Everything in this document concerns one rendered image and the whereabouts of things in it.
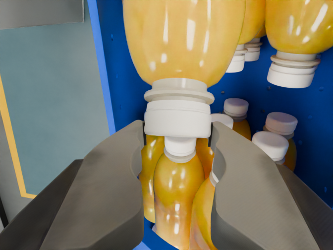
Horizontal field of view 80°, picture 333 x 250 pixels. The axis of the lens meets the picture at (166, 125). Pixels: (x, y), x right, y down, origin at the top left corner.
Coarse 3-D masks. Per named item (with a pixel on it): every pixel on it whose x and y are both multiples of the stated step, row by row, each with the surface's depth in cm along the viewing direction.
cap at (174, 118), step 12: (156, 108) 11; (168, 108) 10; (180, 108) 10; (192, 108) 10; (204, 108) 11; (156, 120) 10; (168, 120) 10; (180, 120) 10; (192, 120) 10; (204, 120) 10; (156, 132) 10; (168, 132) 10; (180, 132) 10; (192, 132) 10; (204, 132) 10
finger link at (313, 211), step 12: (288, 168) 8; (288, 180) 7; (300, 180) 7; (300, 192) 7; (312, 192) 7; (300, 204) 6; (312, 204) 6; (324, 204) 6; (312, 216) 6; (324, 216) 6; (312, 228) 6; (324, 228) 6; (324, 240) 5
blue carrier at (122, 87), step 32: (96, 0) 18; (96, 32) 19; (128, 64) 27; (256, 64) 33; (320, 64) 26; (128, 96) 29; (224, 96) 38; (256, 96) 35; (288, 96) 31; (320, 96) 27; (256, 128) 37; (320, 128) 27; (320, 160) 27; (320, 192) 26
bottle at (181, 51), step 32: (128, 0) 10; (160, 0) 9; (192, 0) 9; (224, 0) 9; (128, 32) 11; (160, 32) 9; (192, 32) 9; (224, 32) 10; (160, 64) 10; (192, 64) 10; (224, 64) 11; (160, 96) 11; (192, 96) 10
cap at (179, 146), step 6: (168, 138) 24; (174, 138) 24; (180, 138) 24; (186, 138) 24; (192, 138) 24; (168, 144) 24; (174, 144) 23; (180, 144) 23; (186, 144) 23; (192, 144) 23; (168, 150) 24; (174, 150) 23; (180, 150) 23; (186, 150) 23; (192, 150) 24
